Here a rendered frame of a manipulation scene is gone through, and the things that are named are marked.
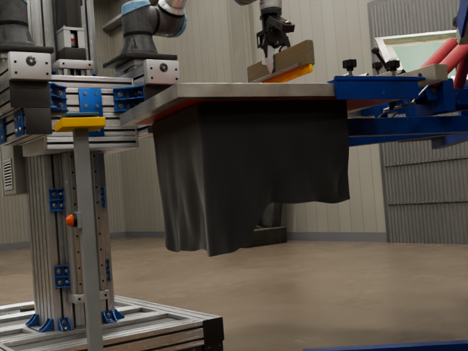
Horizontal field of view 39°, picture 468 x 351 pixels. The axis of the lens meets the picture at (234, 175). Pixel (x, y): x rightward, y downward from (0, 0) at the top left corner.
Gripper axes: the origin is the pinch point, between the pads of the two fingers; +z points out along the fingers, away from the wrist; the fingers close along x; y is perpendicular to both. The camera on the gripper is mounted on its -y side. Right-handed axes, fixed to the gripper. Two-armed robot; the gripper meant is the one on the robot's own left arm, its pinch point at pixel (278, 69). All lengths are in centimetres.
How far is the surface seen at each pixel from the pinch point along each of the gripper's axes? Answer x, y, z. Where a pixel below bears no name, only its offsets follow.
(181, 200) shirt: 37, -1, 41
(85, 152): 63, 10, 24
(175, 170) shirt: 37.5, 2.6, 31.2
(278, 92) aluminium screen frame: 17.0, -29.5, 12.7
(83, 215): 65, 10, 43
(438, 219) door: -393, 375, 83
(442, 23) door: -397, 348, -125
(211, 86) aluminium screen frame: 37.1, -29.5, 10.8
